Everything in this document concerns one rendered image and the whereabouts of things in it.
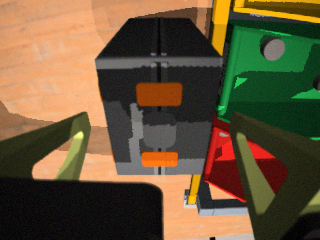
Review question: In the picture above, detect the dark grey shelf rack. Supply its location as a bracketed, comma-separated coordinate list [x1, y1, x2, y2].
[183, 9, 320, 217]

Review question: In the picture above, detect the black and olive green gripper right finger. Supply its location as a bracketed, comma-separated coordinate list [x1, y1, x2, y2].
[229, 112, 320, 240]

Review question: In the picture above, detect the yellow bar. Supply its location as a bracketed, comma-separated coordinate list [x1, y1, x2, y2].
[188, 0, 231, 204]

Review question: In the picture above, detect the green open bin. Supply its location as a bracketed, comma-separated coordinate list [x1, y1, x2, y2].
[216, 20, 320, 140]

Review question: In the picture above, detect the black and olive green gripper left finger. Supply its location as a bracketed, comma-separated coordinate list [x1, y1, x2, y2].
[0, 111, 91, 180]

